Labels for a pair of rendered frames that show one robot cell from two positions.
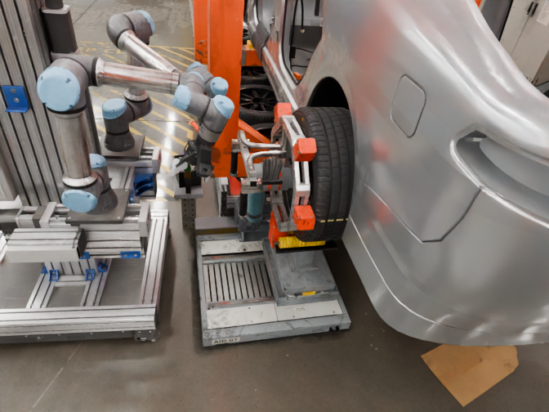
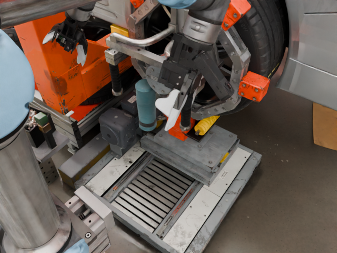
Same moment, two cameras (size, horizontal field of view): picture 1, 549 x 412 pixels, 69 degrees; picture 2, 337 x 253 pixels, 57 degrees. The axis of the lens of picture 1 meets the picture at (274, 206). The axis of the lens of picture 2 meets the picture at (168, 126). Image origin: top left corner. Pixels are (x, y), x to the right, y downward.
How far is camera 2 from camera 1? 111 cm
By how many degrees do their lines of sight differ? 29
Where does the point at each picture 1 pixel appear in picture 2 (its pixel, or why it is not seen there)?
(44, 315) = not seen: outside the picture
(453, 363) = (329, 132)
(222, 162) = (70, 90)
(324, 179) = (263, 33)
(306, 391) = (287, 230)
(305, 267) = (206, 138)
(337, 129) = not seen: outside the picture
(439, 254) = not seen: outside the picture
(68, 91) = (12, 71)
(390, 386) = (320, 177)
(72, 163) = (38, 223)
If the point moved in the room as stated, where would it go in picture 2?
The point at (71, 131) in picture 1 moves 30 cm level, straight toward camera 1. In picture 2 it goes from (23, 164) to (254, 241)
